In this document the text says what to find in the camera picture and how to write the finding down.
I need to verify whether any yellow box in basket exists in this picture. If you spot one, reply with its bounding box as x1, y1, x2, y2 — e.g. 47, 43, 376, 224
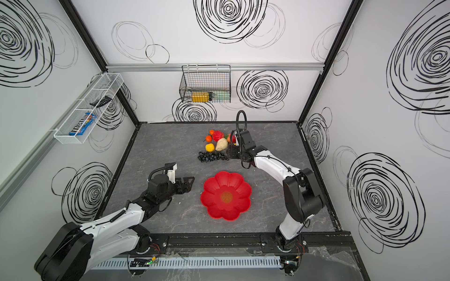
191, 91, 211, 103

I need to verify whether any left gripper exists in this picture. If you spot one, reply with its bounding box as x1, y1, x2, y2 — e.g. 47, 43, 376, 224
158, 176, 195, 206

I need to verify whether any red pink apple fruit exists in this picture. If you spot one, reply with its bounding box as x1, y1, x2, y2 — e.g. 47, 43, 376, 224
212, 131, 225, 142

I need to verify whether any green box in basket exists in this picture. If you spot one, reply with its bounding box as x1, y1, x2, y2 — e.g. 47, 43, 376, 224
212, 91, 231, 103

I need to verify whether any small yellow lemon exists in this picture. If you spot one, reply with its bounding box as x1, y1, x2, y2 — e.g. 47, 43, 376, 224
205, 143, 215, 152

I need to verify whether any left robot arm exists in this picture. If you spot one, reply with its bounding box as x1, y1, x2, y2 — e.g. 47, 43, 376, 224
34, 171, 195, 281

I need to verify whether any aluminium wall rail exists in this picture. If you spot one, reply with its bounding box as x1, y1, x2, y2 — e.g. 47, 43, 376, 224
106, 62, 325, 72

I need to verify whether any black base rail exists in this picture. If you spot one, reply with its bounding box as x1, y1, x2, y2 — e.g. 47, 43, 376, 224
132, 231, 356, 255

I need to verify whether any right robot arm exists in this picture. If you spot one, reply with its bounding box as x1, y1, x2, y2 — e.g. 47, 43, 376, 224
227, 128, 326, 252

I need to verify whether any white slotted cable duct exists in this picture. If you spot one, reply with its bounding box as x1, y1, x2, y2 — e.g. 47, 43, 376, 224
93, 256, 282, 270

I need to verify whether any red flower shaped bowl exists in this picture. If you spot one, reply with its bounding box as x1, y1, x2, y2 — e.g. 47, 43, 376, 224
200, 171, 252, 221

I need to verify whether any white wire shelf basket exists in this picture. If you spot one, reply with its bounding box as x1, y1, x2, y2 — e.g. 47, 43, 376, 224
53, 73, 124, 145

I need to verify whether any blue candy packet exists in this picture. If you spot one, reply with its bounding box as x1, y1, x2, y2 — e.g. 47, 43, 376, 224
69, 112, 97, 136

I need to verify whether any black remote control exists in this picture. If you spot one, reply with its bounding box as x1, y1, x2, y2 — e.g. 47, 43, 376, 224
90, 96, 112, 108

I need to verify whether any black wire basket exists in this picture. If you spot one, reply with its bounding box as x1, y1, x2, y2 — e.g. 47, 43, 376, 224
179, 69, 232, 103

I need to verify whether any beige potato shaped fruit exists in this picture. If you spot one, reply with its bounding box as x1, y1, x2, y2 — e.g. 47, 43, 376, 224
215, 138, 229, 152

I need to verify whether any black grape bunch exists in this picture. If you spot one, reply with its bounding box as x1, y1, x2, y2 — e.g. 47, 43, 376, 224
198, 152, 229, 163

